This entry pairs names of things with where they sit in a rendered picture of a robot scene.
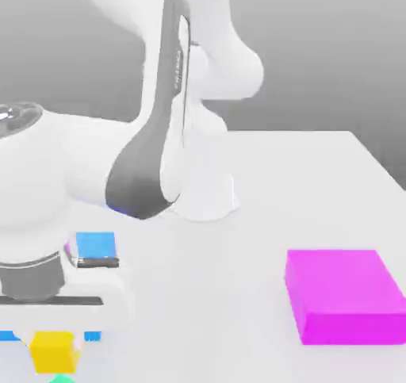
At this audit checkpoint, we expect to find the large magenta box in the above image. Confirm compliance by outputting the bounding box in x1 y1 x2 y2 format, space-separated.
284 248 406 347

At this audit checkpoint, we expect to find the large blue box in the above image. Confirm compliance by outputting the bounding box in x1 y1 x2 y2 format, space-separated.
0 232 117 343

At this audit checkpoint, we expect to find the small yellow cube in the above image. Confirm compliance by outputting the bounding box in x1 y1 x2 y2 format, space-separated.
29 331 81 375

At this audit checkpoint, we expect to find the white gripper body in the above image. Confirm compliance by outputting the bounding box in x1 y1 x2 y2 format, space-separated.
0 273 135 333

